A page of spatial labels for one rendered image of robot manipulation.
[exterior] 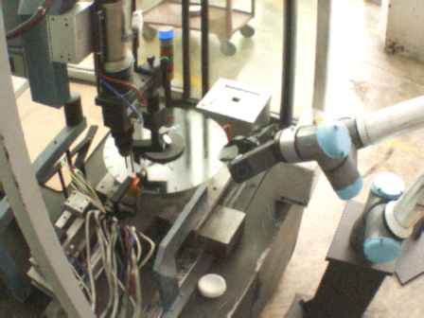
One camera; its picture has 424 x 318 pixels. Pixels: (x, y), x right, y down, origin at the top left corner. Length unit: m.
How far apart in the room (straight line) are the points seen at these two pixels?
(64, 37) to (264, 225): 0.81
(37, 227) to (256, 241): 0.91
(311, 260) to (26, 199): 1.88
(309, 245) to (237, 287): 1.10
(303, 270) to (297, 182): 0.90
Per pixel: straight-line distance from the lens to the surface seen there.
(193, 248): 1.31
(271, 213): 1.42
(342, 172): 1.01
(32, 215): 0.52
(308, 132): 0.98
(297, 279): 2.18
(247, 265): 1.30
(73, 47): 0.92
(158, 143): 1.20
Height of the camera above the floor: 1.80
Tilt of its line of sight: 42 degrees down
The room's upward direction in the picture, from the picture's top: straight up
